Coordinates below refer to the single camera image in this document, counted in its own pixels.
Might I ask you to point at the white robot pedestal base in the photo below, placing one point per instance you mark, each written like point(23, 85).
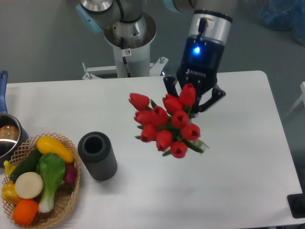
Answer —
point(131, 45)

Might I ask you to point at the orange fruit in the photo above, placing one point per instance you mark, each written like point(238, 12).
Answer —
point(25, 212)

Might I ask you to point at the yellow banana tip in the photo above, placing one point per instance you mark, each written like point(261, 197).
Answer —
point(9, 168)

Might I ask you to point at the yellow bell pepper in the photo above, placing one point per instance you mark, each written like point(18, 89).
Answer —
point(9, 194)

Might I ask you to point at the black device at table edge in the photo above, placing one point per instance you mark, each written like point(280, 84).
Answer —
point(297, 205)

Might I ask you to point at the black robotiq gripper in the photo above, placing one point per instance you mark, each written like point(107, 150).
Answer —
point(202, 54)

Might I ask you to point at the blue handled saucepan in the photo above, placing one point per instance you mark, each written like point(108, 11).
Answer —
point(12, 134)

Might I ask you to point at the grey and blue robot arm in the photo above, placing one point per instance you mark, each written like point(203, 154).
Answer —
point(99, 14)

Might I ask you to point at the white round radish slice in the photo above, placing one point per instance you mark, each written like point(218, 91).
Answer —
point(29, 185)

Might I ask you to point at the woven wicker basket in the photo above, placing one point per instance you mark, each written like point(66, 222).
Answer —
point(65, 196)

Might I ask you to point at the dark grey ribbed vase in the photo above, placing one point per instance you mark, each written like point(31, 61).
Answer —
point(96, 152)

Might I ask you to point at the white furniture frame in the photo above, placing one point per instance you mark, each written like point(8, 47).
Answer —
point(297, 106)

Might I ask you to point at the red tulip bouquet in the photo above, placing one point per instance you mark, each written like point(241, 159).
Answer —
point(170, 127)

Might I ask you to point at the purple red onion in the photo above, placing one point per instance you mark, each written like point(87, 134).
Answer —
point(70, 173)

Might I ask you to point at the blue plastic bag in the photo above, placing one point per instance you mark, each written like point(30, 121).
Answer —
point(284, 15)

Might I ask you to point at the yellow squash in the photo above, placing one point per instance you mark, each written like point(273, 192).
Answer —
point(47, 144)

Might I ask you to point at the green bok choy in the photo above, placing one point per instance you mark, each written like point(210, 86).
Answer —
point(51, 168)

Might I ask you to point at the green cucumber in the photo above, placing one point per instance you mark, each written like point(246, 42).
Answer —
point(27, 165)

